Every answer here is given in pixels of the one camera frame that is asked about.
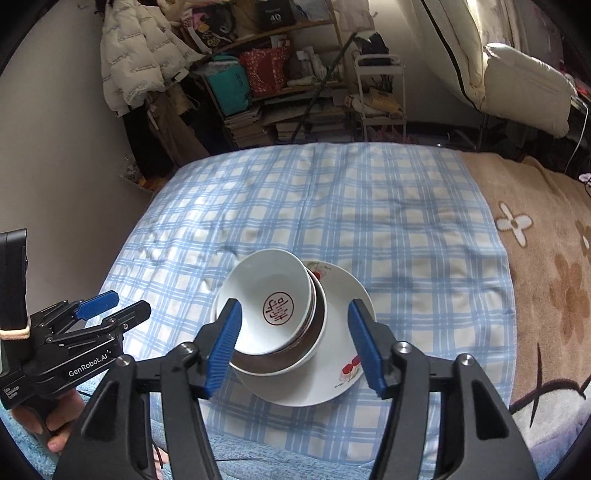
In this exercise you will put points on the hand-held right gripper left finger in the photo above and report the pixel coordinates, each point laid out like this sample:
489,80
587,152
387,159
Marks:
226,346

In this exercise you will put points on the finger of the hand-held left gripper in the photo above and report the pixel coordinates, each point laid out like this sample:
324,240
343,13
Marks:
97,303
129,316

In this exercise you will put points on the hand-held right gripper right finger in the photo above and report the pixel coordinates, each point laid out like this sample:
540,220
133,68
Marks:
364,346

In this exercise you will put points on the white cherry print plate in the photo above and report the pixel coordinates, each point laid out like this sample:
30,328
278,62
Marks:
341,323

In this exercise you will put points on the plain white bowl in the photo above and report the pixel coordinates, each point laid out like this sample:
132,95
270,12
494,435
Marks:
268,367

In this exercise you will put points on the small dark patterned bowl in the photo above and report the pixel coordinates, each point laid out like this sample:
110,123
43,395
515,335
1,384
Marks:
258,286

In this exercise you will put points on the person's left hand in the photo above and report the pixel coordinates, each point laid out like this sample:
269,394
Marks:
69,417

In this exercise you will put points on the light blue fleece cloth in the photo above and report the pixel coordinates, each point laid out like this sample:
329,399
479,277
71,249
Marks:
286,452

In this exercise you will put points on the printed floor bag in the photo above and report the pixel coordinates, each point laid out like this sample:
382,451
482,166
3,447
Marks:
136,177

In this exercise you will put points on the blue plaid cloth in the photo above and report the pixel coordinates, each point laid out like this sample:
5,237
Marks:
323,207

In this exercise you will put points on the black trousers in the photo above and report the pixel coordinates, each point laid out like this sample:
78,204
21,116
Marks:
147,147

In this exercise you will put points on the brown floral blanket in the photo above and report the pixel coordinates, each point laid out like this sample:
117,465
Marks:
554,323

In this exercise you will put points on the brown trousers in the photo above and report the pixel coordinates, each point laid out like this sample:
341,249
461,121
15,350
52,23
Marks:
178,124

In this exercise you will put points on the stack of books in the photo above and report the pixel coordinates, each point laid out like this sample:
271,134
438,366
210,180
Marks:
247,131

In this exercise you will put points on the pile of flat books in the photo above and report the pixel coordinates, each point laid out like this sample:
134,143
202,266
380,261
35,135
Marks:
318,122

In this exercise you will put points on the yellow package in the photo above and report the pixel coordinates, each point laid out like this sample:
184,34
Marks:
383,101

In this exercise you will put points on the teal bag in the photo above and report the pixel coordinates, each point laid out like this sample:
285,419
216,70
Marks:
228,90

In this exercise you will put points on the white puffer jacket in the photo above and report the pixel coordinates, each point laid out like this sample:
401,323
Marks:
138,50

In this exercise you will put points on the dark mop pole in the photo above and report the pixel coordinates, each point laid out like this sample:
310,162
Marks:
323,85

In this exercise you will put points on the red patterned bag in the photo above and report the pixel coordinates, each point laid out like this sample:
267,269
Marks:
263,71

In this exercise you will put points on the white metal cart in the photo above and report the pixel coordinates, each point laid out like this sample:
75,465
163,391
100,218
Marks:
378,60

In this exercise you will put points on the colourful patterned tote bag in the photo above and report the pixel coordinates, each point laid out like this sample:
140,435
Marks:
210,27

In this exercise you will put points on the wooden shelf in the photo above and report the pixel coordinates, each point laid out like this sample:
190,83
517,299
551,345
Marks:
277,31

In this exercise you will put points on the black box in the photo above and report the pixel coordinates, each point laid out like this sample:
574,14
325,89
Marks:
275,14

